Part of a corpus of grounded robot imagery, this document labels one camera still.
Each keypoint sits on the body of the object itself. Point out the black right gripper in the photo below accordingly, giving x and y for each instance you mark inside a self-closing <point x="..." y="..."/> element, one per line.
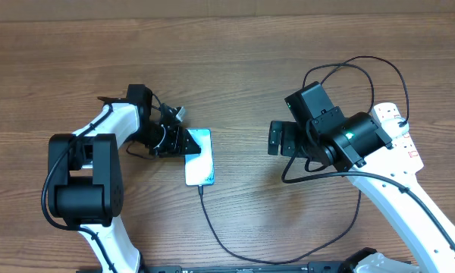
<point x="287" y="131"/>

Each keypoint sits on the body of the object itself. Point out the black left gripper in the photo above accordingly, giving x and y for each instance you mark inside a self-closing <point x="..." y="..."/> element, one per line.
<point x="174" y="146"/>

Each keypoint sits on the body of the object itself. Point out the blue screen Galaxy smartphone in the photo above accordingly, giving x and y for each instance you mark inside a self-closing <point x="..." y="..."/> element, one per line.
<point x="199" y="168"/>

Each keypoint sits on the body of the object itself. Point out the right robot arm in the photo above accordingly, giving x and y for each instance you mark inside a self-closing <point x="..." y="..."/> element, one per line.
<point x="375" y="152"/>

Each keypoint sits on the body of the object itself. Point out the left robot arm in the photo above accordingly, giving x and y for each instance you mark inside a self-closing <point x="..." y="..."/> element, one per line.
<point x="83" y="191"/>

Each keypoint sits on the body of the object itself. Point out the white charger plug adapter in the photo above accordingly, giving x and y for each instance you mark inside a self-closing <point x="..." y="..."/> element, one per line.
<point x="395" y="127"/>

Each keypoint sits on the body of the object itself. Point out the white power extension strip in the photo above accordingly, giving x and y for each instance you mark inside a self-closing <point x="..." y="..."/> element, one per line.
<point x="403" y="154"/>

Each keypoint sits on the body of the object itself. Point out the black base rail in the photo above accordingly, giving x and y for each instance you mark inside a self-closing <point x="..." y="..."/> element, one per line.
<point x="311" y="267"/>

